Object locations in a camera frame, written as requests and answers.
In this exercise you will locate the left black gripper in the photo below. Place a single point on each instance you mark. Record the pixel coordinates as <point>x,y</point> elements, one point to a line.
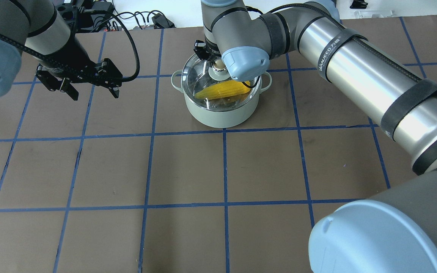
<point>75,54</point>

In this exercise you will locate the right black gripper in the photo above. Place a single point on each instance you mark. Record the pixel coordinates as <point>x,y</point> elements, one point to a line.
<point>200,50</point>

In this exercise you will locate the glass pot lid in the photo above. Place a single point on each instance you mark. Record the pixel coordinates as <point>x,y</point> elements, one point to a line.
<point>202,89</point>

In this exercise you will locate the yellow corn cob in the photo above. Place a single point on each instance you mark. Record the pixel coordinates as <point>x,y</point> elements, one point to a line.
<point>222,90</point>

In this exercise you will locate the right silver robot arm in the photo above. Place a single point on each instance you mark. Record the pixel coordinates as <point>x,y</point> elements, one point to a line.
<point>394,231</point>

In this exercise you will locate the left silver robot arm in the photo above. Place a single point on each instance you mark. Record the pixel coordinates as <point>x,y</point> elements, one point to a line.
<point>38,28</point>

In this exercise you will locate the pale green cooking pot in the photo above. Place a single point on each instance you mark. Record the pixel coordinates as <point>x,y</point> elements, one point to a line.
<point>224,119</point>

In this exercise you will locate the black power brick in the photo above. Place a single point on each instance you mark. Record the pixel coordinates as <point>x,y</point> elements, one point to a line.
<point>160,21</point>

